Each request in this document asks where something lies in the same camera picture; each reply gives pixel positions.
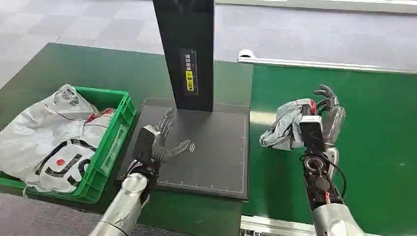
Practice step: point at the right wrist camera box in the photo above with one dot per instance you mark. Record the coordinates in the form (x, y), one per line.
(311, 132)

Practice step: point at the silver conveyor side rail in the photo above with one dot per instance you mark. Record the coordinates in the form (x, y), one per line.
(325, 63)

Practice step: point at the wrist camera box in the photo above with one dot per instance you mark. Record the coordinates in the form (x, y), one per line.
(144, 142)
(311, 132)

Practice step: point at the dark scanner base plate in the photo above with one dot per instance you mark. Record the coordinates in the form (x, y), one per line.
(211, 153)

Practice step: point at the grey plastic parcel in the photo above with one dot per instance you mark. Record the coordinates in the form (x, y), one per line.
(285, 125)

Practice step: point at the white parcel with black print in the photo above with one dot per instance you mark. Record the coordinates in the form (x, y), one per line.
(42, 140)

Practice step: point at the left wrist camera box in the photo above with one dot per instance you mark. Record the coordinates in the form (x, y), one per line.
(144, 142)

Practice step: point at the green conveyor belt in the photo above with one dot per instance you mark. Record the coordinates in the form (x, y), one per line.
(374, 140)

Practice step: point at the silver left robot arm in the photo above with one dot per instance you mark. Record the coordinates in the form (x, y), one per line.
(125, 205)

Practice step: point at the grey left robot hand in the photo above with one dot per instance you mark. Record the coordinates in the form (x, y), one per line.
(162, 150)

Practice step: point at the green plastic crate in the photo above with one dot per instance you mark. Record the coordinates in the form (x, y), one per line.
(112, 143)

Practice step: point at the black scanner column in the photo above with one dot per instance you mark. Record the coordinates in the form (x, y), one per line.
(185, 32)

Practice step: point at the silver conveyor end frame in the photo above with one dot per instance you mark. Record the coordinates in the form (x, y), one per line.
(277, 226)

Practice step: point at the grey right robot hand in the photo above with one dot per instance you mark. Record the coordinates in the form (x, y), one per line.
(334, 122)

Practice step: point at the white parcel with red print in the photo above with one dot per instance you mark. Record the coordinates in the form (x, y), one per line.
(97, 125)

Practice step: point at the black and yellow warning label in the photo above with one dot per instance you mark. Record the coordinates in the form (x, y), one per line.
(189, 73)

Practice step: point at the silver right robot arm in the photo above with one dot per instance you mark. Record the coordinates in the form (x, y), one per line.
(321, 192)

